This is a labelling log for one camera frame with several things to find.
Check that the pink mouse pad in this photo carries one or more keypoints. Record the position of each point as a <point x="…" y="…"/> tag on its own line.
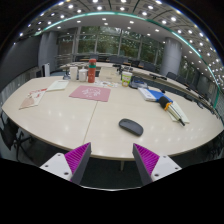
<point x="90" y="93"/>

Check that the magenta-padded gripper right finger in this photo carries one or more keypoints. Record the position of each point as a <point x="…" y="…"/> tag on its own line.
<point x="146" y="159"/>

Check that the black computer mouse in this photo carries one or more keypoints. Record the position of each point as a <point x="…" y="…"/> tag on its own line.
<point x="130" y="126"/>

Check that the black bag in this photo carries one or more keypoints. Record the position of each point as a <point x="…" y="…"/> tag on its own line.
<point x="138" y="82"/>

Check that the green printed paper cup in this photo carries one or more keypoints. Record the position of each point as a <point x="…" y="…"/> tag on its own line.
<point x="126" y="80"/>

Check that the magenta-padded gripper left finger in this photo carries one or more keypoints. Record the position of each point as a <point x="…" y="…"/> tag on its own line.
<point x="77" y="158"/>

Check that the stack of white paper cups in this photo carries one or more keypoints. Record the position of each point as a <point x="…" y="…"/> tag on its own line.
<point x="73" y="73"/>

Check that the ceiling lights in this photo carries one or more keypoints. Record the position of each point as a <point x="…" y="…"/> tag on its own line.
<point x="130" y="22"/>

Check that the red bottle with green band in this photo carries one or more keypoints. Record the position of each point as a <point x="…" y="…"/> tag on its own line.
<point x="91" y="73"/>

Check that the blue and white book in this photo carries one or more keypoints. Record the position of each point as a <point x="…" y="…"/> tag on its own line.
<point x="150" y="94"/>

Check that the dark office chairs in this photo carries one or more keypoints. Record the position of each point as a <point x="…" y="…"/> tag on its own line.
<point x="171" y="76"/>

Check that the pale notebook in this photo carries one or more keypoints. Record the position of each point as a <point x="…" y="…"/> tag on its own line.
<point x="181" y="113"/>

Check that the beige cardboard box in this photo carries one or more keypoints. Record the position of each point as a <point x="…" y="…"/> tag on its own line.
<point x="109" y="74"/>

